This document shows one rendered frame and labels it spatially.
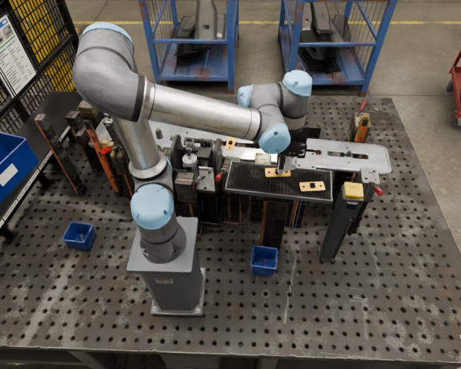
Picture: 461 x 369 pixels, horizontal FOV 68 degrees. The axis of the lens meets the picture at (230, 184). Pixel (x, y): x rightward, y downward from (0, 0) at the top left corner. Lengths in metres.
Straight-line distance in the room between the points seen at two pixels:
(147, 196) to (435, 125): 3.09
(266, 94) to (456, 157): 2.71
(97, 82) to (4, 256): 1.30
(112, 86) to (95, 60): 0.06
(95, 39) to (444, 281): 1.56
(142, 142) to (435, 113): 3.25
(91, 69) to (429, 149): 3.03
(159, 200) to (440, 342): 1.18
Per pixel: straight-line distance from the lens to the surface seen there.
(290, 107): 0.94
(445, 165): 3.33
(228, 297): 1.48
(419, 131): 3.56
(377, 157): 1.64
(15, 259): 1.85
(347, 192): 1.24
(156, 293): 1.31
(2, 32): 1.88
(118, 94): 0.70
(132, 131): 0.92
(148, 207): 0.97
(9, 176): 1.60
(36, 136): 1.83
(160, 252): 1.08
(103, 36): 0.81
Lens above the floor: 2.08
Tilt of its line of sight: 50 degrees down
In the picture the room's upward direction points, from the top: 2 degrees counter-clockwise
